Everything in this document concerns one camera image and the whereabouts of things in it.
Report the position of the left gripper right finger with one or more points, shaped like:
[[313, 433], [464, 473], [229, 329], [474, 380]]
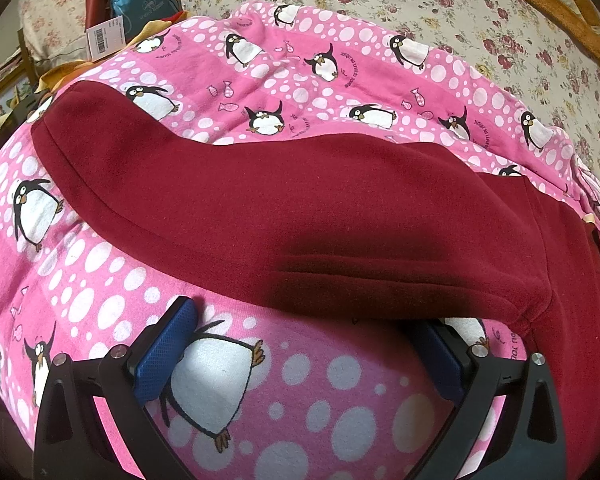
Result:
[[505, 421]]

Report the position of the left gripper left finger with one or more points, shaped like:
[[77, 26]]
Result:
[[71, 442]]

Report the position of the dark red sweater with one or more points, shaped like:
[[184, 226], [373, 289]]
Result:
[[343, 225]]

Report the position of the pink penguin blanket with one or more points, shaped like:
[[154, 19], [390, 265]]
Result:
[[262, 393]]

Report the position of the white barcode tag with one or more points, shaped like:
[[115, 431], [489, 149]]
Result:
[[105, 38]]

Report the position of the floral pillow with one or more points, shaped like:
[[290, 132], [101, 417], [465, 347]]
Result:
[[53, 30]]

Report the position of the blue plastic bag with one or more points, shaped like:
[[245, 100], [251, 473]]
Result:
[[136, 14]]

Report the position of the floral bed sheet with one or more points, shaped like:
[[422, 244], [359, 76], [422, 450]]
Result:
[[508, 41]]

